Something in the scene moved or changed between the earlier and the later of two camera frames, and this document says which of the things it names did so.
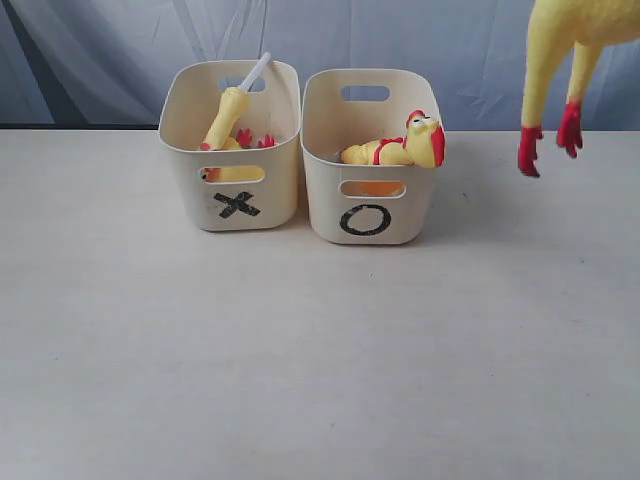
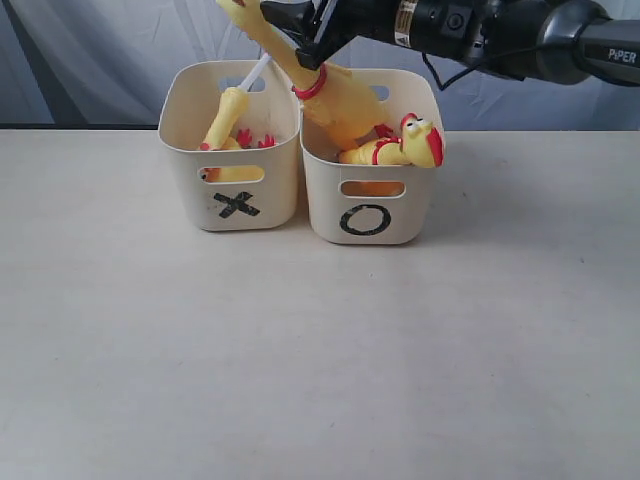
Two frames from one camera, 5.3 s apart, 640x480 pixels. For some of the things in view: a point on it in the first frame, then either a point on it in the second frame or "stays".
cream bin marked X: x=243 y=189 stays
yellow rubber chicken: x=554 y=26 to x=345 y=108
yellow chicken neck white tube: x=233 y=110 stays
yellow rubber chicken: x=424 y=145 stays
